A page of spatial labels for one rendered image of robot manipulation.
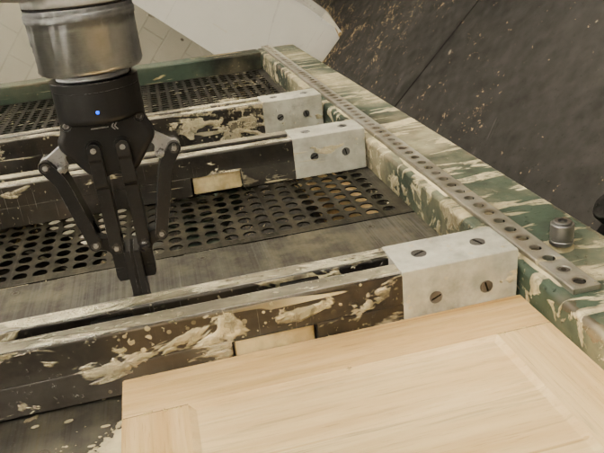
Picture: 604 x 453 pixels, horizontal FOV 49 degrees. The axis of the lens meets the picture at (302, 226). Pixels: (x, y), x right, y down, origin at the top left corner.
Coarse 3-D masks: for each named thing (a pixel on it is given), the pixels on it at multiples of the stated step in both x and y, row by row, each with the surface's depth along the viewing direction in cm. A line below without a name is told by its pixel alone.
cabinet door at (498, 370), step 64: (448, 320) 65; (512, 320) 64; (128, 384) 61; (192, 384) 60; (256, 384) 59; (320, 384) 58; (384, 384) 58; (448, 384) 57; (512, 384) 56; (576, 384) 55; (128, 448) 53; (192, 448) 52; (256, 448) 52; (320, 448) 51; (384, 448) 51; (448, 448) 50; (512, 448) 49; (576, 448) 49
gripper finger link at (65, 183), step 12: (48, 168) 58; (60, 180) 59; (72, 180) 61; (60, 192) 59; (72, 192) 60; (72, 204) 60; (84, 204) 62; (72, 216) 60; (84, 216) 61; (84, 228) 61; (96, 228) 64; (96, 240) 62
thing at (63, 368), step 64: (384, 256) 67; (448, 256) 66; (512, 256) 66; (64, 320) 62; (128, 320) 61; (192, 320) 61; (256, 320) 62; (320, 320) 64; (384, 320) 66; (0, 384) 59; (64, 384) 60
